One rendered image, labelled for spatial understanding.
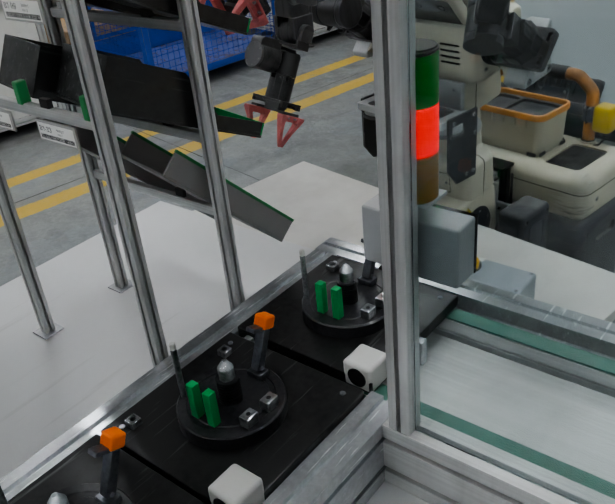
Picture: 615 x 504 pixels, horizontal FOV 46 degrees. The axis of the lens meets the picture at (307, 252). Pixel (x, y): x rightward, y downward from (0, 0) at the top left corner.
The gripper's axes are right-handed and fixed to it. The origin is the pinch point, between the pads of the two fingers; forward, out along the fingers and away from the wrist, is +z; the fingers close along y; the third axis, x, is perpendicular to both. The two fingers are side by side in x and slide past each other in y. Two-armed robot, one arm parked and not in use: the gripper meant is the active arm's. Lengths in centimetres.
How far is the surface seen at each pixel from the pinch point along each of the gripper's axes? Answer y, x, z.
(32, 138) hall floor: -353, 164, -18
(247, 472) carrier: 58, 11, 52
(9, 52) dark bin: -4.1, -16.9, 29.6
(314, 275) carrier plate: 32.0, 27.5, 21.9
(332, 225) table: 7, 50, 2
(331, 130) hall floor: -196, 212, -133
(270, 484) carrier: 60, 13, 51
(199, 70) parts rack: 24.2, -9.5, 17.0
